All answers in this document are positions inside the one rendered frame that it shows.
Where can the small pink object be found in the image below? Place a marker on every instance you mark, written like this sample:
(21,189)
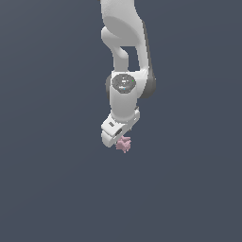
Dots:
(123,144)

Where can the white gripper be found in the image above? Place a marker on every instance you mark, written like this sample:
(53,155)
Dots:
(112,128)

